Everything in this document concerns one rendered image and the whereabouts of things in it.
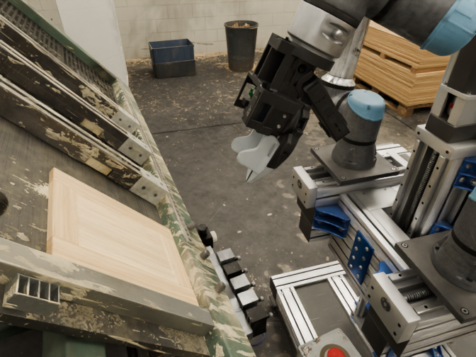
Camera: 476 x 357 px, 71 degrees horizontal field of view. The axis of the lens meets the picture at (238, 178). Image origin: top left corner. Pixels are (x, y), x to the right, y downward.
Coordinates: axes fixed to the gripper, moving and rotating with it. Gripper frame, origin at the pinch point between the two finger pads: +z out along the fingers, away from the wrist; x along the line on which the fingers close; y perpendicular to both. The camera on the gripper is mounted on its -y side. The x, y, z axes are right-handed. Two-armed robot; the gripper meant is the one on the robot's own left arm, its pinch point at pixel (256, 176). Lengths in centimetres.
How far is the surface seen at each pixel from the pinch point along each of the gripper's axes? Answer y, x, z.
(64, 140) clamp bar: 30, -51, 33
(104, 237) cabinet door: 16.0, -19.2, 36.6
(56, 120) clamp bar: 33, -51, 27
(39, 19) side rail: 62, -182, 39
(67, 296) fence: 21.8, 1.1, 31.3
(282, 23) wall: -239, -561, -1
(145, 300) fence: 7.2, -2.0, 35.5
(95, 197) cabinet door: 19, -34, 37
